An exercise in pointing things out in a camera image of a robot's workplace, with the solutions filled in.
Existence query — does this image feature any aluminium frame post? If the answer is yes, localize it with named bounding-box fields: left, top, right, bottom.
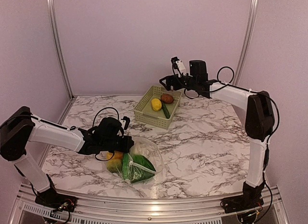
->
left=47, top=0, right=74, bottom=100
left=233, top=0, right=259, bottom=86

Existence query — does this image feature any green fake leafy vegetable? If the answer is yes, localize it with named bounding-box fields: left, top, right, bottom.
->
left=122, top=153, right=156, bottom=184

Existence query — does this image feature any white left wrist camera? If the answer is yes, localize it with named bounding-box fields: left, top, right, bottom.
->
left=121, top=116, right=130, bottom=130

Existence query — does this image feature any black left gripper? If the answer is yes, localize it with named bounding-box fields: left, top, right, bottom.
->
left=101, top=135, right=134, bottom=153

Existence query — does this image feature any clear zip top bag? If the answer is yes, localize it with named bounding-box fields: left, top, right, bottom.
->
left=103, top=137, right=164, bottom=184

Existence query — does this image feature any brown fake potato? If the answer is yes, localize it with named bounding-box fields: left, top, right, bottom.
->
left=160, top=94, right=174, bottom=104

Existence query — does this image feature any right aluminium frame post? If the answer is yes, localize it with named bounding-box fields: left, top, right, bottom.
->
left=233, top=0, right=259, bottom=86

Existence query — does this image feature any yellow fake lemon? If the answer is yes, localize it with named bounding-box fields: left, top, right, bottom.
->
left=151, top=98, right=162, bottom=111

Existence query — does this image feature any pale green perforated basket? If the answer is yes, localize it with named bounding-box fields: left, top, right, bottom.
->
left=134, top=85, right=182, bottom=130

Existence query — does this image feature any left aluminium frame post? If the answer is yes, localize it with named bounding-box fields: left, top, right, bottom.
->
left=47, top=0, right=74, bottom=100

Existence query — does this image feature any aluminium front rail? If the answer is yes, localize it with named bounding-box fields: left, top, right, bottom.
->
left=14, top=184, right=284, bottom=224

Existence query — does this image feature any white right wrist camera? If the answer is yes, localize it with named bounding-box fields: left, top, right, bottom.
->
left=171, top=56, right=187, bottom=77

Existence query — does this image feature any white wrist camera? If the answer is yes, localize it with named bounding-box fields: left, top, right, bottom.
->
left=121, top=116, right=130, bottom=130
left=171, top=56, right=187, bottom=77

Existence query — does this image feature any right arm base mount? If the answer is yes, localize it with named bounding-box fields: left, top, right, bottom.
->
left=220, top=182, right=265, bottom=213

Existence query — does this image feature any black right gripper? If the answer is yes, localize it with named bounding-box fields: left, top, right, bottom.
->
left=159, top=74, right=198, bottom=91

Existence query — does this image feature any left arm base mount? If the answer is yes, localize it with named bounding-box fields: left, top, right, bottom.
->
left=35, top=175, right=77, bottom=212

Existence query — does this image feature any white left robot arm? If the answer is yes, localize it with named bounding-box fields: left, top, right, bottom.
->
left=0, top=106, right=134, bottom=207

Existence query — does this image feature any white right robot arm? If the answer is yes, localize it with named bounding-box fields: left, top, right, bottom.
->
left=159, top=57, right=275, bottom=188

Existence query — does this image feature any green fake cucumber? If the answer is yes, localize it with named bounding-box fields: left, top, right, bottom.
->
left=161, top=102, right=170, bottom=119

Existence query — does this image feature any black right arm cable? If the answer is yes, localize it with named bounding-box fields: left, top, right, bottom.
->
left=182, top=66, right=281, bottom=147

